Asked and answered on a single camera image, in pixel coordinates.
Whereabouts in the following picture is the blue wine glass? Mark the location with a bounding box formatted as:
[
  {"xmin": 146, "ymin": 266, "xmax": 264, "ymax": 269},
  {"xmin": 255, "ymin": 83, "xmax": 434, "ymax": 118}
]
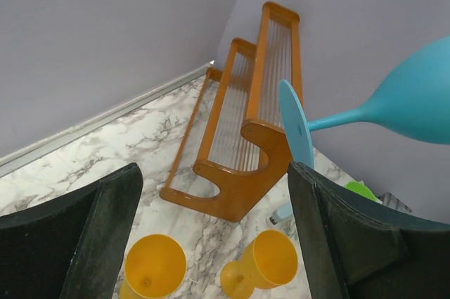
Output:
[{"xmin": 278, "ymin": 37, "xmax": 449, "ymax": 168}]

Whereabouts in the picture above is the yellow wine glass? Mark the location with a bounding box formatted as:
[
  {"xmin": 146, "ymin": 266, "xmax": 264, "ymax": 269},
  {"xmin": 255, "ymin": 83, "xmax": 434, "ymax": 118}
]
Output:
[
  {"xmin": 120, "ymin": 234, "xmax": 187, "ymax": 298},
  {"xmin": 220, "ymin": 229, "xmax": 298, "ymax": 299}
]

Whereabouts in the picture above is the green wine glass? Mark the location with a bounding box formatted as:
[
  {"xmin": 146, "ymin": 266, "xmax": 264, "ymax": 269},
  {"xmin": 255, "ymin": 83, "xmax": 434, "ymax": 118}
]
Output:
[{"xmin": 345, "ymin": 181, "xmax": 383, "ymax": 204}]

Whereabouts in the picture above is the light blue eraser block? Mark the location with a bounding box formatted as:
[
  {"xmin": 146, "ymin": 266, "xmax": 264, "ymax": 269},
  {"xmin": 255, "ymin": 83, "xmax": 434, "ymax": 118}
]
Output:
[{"xmin": 266, "ymin": 203, "xmax": 293, "ymax": 227}]

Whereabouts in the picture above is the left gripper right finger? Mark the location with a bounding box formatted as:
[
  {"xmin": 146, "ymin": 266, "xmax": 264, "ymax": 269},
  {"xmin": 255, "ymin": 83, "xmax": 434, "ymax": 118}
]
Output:
[{"xmin": 288, "ymin": 163, "xmax": 449, "ymax": 298}]

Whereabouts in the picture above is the wooden dish rack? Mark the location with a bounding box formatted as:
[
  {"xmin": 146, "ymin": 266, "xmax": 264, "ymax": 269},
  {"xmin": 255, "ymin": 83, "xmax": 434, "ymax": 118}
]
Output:
[{"xmin": 160, "ymin": 1, "xmax": 303, "ymax": 222}]

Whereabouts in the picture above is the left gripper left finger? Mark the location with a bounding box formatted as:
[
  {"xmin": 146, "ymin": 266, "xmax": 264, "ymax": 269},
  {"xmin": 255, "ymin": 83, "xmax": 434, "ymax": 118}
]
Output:
[{"xmin": 1, "ymin": 163, "xmax": 143, "ymax": 298}]

